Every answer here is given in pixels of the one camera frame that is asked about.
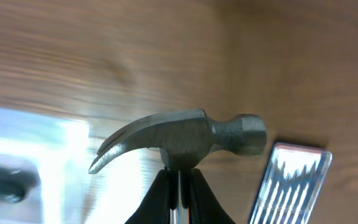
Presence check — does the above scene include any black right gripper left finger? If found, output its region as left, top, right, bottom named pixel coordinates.
left=126, top=169, right=170, bottom=224

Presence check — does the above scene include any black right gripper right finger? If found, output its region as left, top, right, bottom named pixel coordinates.
left=189, top=169, right=235, bottom=224

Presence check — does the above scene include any claw hammer black handle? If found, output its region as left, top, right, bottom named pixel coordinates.
left=88, top=108, right=267, bottom=224

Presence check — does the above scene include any precision screwdriver set case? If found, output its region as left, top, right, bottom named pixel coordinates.
left=248, top=142, right=333, bottom=224

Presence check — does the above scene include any yellow black screwdriver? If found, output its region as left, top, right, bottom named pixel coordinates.
left=0, top=167, right=40, bottom=203

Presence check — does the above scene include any clear plastic container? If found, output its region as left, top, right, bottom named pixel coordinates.
left=0, top=108, right=144, bottom=223

